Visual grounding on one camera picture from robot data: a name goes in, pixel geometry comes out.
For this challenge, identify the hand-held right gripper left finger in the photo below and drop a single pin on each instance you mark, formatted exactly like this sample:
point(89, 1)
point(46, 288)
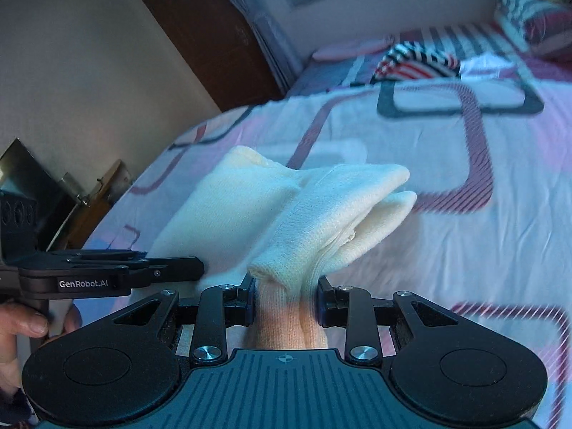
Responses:
point(250, 304)

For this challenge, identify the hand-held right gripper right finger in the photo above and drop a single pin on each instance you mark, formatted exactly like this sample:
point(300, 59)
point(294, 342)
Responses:
point(320, 309)

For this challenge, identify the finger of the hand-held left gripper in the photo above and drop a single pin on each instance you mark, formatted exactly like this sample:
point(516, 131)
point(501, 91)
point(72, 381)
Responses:
point(174, 267)

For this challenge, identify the cream knitted garment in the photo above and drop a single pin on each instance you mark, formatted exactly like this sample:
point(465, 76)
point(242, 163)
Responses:
point(339, 205)

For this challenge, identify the person's left hand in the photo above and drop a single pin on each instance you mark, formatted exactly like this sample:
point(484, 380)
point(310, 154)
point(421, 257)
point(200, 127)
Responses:
point(20, 321)

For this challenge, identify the wooden bedside cabinet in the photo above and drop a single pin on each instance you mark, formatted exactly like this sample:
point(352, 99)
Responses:
point(102, 196)

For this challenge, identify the brown wooden door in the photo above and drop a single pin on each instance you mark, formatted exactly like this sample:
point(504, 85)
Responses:
point(201, 31)

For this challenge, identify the grey curtain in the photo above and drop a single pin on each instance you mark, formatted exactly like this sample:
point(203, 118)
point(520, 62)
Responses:
point(272, 40)

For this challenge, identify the pink pillow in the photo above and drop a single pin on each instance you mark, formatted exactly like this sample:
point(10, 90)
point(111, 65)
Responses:
point(348, 49)

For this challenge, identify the striped garment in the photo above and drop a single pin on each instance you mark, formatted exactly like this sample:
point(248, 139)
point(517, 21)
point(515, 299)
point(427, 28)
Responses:
point(415, 60)

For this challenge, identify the white cloth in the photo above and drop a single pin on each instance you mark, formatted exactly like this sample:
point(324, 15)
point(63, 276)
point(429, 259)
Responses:
point(487, 65)

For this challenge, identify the striped pillow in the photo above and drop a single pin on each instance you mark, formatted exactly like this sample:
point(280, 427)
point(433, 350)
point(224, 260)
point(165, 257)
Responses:
point(536, 27)

